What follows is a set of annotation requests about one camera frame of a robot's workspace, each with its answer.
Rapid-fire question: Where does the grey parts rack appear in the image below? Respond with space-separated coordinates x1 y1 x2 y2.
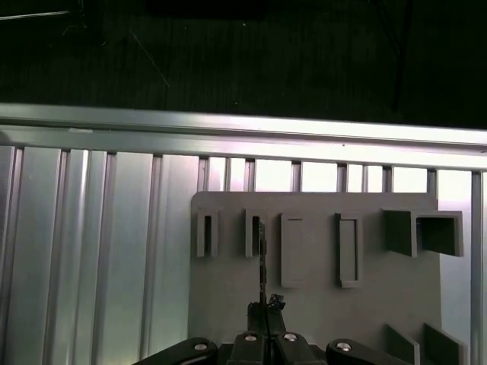
189 191 469 365

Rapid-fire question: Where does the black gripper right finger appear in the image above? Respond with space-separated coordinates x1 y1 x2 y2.
268 292 414 365

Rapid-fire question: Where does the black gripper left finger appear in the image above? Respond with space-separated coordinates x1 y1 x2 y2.
132 301 268 365

